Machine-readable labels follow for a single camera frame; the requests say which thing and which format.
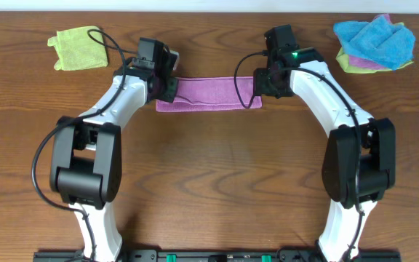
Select purple microfiber cloth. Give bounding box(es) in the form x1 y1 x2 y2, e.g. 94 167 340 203
156 77 244 113

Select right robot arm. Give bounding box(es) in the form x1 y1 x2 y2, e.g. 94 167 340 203
254 25 402 261

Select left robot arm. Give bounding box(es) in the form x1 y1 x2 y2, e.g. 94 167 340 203
49 38 180 261

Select green cloth under pile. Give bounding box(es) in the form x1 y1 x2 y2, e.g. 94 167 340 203
335 22 414 75

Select pink cloth in pile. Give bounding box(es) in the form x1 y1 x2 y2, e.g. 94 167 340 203
348 14 391 71

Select folded green cloth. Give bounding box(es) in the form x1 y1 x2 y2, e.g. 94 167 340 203
47 25 108 71

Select blue cloth on pile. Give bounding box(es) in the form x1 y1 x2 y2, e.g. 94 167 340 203
332 15 416 71

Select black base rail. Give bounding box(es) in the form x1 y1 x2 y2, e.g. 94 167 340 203
33 249 402 262

